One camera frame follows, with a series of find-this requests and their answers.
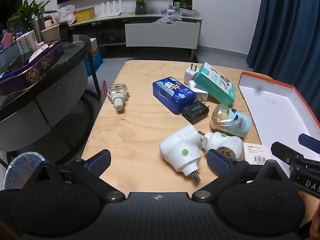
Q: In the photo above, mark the white cabinet drawer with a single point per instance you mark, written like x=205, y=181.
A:
x=162, y=35

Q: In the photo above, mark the large white plug-in heater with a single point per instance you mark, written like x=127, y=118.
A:
x=177, y=150

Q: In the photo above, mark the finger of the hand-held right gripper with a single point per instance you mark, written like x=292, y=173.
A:
x=309, y=140
x=285, y=150

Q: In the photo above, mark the blue plastic bag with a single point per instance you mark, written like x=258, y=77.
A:
x=95, y=62

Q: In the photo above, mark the small white wall charger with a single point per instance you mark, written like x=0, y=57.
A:
x=189, y=76

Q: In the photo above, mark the taped cardboard box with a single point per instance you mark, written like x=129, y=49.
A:
x=94, y=45

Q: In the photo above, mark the green white bandage box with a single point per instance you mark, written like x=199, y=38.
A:
x=212, y=85

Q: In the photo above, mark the small white plug-in heater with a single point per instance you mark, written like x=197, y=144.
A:
x=225, y=142

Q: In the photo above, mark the black glass side table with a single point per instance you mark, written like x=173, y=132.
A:
x=50, y=100

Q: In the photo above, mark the clear plastic bags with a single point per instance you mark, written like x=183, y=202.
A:
x=166, y=19

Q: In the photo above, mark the toothpick jar light blue lid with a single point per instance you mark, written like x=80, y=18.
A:
x=232, y=122

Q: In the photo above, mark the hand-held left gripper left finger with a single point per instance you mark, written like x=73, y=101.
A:
x=100, y=160

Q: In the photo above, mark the beige pot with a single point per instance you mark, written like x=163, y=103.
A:
x=50, y=33

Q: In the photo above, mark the grey television cabinet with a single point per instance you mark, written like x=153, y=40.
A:
x=110, y=21

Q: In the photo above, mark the red pen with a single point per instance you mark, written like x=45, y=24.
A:
x=104, y=88

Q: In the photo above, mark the white medicine box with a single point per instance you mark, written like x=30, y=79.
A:
x=26, y=41

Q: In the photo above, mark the pink box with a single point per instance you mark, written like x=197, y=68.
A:
x=7, y=40

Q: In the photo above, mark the white router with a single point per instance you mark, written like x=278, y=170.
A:
x=111, y=11

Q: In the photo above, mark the white plastic bag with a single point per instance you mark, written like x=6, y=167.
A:
x=67, y=13

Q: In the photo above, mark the black upright box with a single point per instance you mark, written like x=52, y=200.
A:
x=65, y=32

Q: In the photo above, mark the blue curtain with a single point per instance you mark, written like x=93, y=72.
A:
x=282, y=30

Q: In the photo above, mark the small white labelled box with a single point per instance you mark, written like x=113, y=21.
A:
x=257, y=152

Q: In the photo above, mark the black wall charger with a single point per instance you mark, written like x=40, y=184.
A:
x=193, y=112

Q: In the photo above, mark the yellow box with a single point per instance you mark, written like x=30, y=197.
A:
x=85, y=14

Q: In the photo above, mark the orange white cardboard box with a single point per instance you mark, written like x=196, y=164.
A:
x=275, y=110

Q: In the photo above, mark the large white wall charger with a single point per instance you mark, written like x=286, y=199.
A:
x=198, y=92

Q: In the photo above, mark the pile of small packets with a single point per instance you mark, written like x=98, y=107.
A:
x=177, y=12

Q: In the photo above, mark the green black box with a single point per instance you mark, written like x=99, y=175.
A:
x=182, y=2

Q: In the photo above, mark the clear liquid refill bottle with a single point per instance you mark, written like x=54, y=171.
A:
x=117, y=91

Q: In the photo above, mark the leafy green houseplant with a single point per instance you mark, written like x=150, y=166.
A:
x=25, y=12

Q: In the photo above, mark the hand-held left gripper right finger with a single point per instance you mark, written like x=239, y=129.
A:
x=217, y=161

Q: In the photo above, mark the purple patterned tin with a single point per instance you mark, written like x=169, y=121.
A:
x=32, y=72

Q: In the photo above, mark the blue cartoon tin box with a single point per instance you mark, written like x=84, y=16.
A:
x=172, y=92

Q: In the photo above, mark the steel tumbler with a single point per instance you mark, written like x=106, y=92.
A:
x=38, y=28

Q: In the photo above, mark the black rolled tube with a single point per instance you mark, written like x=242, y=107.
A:
x=195, y=59

